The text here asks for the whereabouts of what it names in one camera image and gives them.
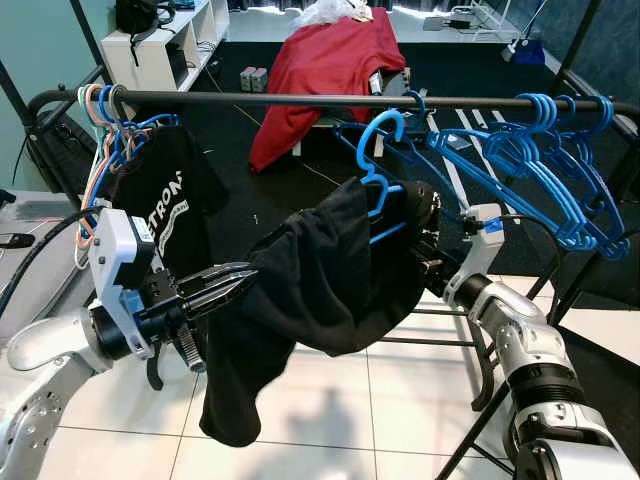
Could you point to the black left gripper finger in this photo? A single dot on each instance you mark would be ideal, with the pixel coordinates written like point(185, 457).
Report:
point(218, 295)
point(215, 278)

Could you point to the black garment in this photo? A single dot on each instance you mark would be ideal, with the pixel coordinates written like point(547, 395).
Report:
point(300, 290)

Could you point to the blue plastic hanger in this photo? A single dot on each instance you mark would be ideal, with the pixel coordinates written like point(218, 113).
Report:
point(545, 195)
point(603, 103)
point(155, 124)
point(500, 187)
point(363, 148)

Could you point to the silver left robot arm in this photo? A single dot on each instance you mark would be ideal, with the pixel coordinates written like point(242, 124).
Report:
point(50, 345)

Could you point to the orange plastic hanger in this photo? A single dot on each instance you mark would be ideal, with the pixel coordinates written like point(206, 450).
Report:
point(92, 190)

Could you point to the dark blue thin hanger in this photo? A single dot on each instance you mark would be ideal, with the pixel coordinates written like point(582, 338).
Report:
point(421, 103)

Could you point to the pale green plastic hanger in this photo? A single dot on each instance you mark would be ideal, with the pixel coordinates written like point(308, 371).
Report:
point(83, 100)

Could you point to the black printed T-shirt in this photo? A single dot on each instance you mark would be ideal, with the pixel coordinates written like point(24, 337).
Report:
point(165, 175)

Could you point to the black metal clothes rack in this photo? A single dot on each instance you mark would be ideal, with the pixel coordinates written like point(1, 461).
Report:
point(250, 99)

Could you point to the small grey box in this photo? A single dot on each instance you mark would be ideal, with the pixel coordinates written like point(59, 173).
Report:
point(261, 79)
point(247, 79)

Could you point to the red garment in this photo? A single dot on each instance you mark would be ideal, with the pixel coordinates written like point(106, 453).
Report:
point(320, 70)

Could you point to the small blue box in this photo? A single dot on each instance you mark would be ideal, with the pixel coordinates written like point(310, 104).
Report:
point(530, 53)

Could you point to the white shelf unit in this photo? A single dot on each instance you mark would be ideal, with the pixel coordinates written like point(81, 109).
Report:
point(125, 60)

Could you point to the white crumpled plastic bag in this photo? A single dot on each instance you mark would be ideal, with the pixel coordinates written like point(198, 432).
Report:
point(335, 12)

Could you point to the black bag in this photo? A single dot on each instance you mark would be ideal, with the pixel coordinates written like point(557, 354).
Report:
point(140, 15)

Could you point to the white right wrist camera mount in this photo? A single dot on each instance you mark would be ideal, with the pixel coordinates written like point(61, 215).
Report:
point(480, 250)

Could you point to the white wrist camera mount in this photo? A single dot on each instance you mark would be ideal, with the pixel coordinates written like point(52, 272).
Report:
point(480, 250)
point(115, 245)

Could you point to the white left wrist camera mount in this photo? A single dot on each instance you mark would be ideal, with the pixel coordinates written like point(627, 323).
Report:
point(115, 245)

